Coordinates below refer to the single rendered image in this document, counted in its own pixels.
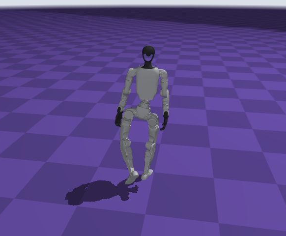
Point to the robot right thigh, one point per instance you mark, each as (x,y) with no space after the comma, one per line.
(153,130)

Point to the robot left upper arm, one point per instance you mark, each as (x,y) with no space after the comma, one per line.
(128,81)

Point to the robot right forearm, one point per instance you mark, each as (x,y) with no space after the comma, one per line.
(165,102)

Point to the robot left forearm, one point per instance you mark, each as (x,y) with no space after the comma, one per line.
(123,100)

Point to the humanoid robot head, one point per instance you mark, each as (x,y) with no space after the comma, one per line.
(148,50)

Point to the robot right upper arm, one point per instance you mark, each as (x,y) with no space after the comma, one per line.
(164,82)

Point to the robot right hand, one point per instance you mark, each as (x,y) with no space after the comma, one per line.
(165,120)

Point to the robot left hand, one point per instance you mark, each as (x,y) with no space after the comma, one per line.
(118,117)

